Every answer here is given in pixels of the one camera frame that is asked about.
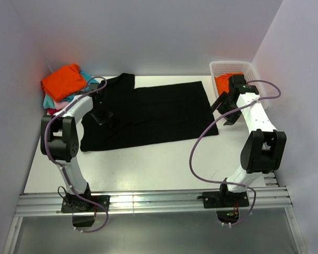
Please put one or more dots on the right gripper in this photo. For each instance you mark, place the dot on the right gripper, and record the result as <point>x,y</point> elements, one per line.
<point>228,107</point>

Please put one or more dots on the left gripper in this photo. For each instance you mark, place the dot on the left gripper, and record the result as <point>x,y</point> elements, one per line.
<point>102,115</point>

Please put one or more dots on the black t shirt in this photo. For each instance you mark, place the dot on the black t shirt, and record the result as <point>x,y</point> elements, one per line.
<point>149,115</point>

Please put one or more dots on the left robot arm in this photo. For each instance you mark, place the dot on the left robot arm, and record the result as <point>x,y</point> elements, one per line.
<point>60,141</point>

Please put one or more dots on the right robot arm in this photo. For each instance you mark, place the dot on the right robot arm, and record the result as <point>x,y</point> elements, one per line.
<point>264,147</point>

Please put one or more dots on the orange crumpled t shirt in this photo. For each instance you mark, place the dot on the orange crumpled t shirt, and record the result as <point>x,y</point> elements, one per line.
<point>222,82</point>

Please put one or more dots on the white plastic basket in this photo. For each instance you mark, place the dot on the white plastic basket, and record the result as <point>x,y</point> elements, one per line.
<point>219,68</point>

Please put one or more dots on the pink folded t shirt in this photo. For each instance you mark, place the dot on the pink folded t shirt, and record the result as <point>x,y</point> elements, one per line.
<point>60,105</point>

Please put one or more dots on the orange folded t shirt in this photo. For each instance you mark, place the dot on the orange folded t shirt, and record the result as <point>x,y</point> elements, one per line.
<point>63,82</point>

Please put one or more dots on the magenta folded t shirt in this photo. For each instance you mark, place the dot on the magenta folded t shirt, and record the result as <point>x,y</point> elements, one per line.
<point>51,111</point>

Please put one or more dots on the teal folded t shirt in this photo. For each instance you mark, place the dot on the teal folded t shirt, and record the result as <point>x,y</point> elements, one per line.
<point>48,102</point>

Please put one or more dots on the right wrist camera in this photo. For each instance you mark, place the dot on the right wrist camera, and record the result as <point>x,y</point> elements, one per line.
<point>238,85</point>

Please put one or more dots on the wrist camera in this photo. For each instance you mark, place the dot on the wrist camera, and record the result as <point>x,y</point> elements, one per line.
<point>238,85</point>
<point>93,86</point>

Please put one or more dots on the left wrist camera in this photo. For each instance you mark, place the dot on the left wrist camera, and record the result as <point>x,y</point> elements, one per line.
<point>93,86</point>

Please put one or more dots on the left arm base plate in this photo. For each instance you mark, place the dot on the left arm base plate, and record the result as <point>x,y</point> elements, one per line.
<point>73,204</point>

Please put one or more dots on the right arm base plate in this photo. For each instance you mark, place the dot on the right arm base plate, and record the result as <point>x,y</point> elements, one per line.
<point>217,199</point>

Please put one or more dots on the aluminium mounting rail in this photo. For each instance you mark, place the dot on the aluminium mounting rail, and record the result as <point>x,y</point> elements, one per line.
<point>49,204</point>

